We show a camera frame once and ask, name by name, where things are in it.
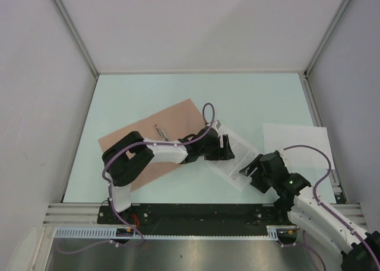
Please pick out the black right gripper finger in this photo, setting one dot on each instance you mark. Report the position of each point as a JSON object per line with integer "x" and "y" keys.
{"x": 249, "y": 170}
{"x": 255, "y": 163}

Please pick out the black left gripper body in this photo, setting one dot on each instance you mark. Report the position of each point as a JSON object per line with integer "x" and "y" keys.
{"x": 214, "y": 152}

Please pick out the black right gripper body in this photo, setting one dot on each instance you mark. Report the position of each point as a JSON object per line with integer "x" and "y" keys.
{"x": 262, "y": 181}

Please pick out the printed text paper sheet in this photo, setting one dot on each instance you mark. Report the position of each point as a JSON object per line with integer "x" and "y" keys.
{"x": 229, "y": 170}

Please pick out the metal folder clip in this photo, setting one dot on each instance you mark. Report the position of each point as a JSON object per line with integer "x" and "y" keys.
{"x": 161, "y": 133}

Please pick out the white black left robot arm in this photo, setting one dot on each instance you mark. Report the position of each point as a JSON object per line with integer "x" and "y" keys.
{"x": 126, "y": 160}

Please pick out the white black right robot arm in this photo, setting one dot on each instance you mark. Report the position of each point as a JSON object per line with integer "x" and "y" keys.
{"x": 355, "y": 247}

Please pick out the blank white paper sheet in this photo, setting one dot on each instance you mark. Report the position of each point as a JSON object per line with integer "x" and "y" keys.
{"x": 297, "y": 143}

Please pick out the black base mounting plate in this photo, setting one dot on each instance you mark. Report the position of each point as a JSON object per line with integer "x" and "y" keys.
{"x": 149, "y": 213}

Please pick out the slotted grey cable duct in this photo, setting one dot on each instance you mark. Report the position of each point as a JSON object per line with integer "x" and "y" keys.
{"x": 112, "y": 234}

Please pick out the aluminium right side rail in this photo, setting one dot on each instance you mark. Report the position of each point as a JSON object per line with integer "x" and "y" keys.
{"x": 323, "y": 142}

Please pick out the aluminium front frame rail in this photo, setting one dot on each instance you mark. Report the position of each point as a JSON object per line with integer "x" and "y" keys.
{"x": 85, "y": 214}

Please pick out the aluminium right corner post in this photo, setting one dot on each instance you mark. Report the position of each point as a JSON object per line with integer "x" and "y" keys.
{"x": 328, "y": 34}

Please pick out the aluminium corner post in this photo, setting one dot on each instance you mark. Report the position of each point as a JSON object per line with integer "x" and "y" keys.
{"x": 75, "y": 35}
{"x": 328, "y": 34}

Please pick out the aluminium left corner post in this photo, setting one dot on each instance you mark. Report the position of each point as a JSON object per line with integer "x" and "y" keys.
{"x": 75, "y": 35}

